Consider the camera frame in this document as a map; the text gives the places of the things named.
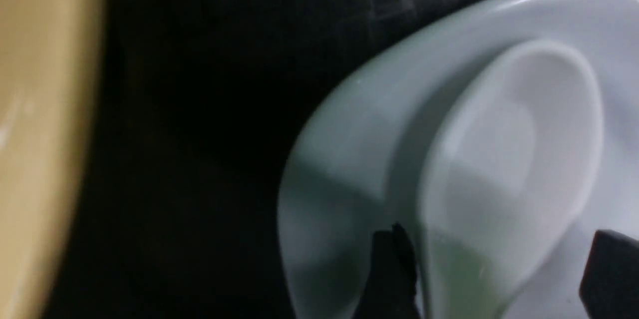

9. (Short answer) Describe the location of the white ceramic soup spoon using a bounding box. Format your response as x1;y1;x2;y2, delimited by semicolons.
417;39;604;319

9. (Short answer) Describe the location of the tan noodle bowl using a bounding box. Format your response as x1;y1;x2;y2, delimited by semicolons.
0;0;105;319

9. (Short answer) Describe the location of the white square dish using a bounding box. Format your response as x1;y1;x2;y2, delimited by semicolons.
278;0;639;319

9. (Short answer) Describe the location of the black plastic tray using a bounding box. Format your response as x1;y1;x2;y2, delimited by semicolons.
42;0;480;319

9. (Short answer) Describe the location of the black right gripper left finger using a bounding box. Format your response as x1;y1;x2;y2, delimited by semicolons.
353;223;420;319

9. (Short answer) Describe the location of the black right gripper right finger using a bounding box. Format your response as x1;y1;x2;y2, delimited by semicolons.
579;230;639;319

